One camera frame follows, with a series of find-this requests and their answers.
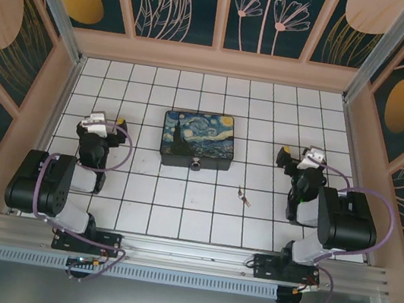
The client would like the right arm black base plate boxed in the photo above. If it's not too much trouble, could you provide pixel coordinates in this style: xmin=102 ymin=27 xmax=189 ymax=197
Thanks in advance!
xmin=250 ymin=251 xmax=324 ymax=289

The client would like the aluminium frame post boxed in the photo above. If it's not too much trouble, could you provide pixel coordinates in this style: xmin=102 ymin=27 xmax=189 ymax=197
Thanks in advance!
xmin=342 ymin=0 xmax=404 ymax=112
xmin=3 ymin=0 xmax=96 ymax=67

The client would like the grey slotted cable duct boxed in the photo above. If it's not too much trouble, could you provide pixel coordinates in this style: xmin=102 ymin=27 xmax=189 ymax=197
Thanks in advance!
xmin=0 ymin=241 xmax=280 ymax=303

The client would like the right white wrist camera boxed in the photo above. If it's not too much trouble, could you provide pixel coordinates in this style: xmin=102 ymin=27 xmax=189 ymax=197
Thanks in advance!
xmin=296 ymin=144 xmax=329 ymax=174

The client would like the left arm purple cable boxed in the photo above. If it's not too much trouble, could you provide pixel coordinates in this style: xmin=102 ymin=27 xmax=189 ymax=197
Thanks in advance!
xmin=21 ymin=113 xmax=148 ymax=289

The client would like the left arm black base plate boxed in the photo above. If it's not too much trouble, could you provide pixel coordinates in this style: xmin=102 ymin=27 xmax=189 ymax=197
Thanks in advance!
xmin=50 ymin=223 xmax=125 ymax=260

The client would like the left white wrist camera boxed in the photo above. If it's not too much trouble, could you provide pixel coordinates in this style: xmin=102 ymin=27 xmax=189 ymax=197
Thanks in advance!
xmin=80 ymin=109 xmax=112 ymax=137

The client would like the aluminium mounting rail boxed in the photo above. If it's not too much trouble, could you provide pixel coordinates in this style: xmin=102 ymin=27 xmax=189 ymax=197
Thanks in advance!
xmin=0 ymin=207 xmax=393 ymax=303

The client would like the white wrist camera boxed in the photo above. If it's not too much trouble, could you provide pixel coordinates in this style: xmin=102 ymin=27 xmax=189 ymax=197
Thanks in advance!
xmin=296 ymin=144 xmax=329 ymax=174
xmin=80 ymin=109 xmax=112 ymax=137

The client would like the orange connector with wires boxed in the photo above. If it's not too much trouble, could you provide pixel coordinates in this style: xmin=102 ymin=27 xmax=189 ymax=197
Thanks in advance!
xmin=292 ymin=274 xmax=322 ymax=300

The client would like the black box with starry painting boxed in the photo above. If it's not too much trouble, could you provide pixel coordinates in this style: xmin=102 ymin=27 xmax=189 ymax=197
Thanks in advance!
xmin=156 ymin=105 xmax=241 ymax=177

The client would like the small circuit board with wires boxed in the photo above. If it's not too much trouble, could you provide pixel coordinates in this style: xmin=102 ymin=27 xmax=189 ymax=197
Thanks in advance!
xmin=66 ymin=244 xmax=112 ymax=272

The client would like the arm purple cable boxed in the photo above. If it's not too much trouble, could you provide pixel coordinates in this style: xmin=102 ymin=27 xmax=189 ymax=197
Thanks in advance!
xmin=21 ymin=113 xmax=148 ymax=289
xmin=277 ymin=154 xmax=404 ymax=303

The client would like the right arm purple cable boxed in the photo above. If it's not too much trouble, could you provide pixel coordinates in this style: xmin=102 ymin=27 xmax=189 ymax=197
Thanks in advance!
xmin=277 ymin=154 xmax=404 ymax=303

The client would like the small key with ring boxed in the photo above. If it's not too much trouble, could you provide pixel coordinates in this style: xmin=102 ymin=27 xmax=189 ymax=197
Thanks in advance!
xmin=234 ymin=185 xmax=255 ymax=210

